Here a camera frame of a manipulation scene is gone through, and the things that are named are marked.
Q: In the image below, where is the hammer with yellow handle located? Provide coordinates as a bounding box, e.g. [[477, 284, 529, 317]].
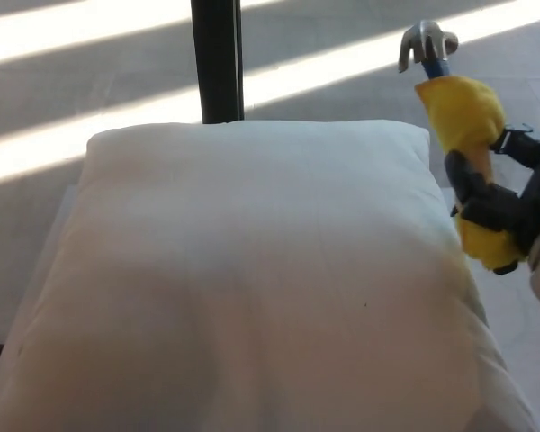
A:
[[397, 19, 523, 276]]

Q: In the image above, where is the white pillow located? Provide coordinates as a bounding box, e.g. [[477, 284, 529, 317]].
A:
[[0, 118, 537, 432]]

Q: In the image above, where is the black vertical post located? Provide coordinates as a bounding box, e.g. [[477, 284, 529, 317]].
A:
[[189, 0, 246, 125]]

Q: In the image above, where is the yellow cloth handle wrap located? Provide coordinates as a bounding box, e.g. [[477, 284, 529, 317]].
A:
[[414, 75, 524, 272]]

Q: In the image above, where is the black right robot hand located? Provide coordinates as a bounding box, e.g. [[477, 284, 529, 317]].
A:
[[444, 127, 540, 276]]

